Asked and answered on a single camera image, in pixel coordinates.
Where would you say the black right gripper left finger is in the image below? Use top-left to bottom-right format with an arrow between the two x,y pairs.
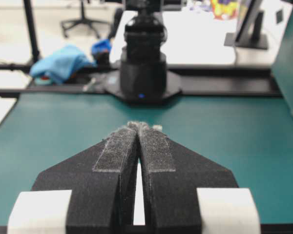
6,127 -> 138,234

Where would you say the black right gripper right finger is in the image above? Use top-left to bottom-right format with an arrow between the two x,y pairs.
138,124 -> 261,234

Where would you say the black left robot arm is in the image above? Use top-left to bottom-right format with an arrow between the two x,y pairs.
105,0 -> 181,104

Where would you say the blue cloth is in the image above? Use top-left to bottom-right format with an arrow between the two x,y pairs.
29,45 -> 96,85

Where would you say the black monitor stand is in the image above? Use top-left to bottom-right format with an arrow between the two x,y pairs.
224,0 -> 268,50

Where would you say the black frame post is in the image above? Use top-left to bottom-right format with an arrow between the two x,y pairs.
23,0 -> 41,65

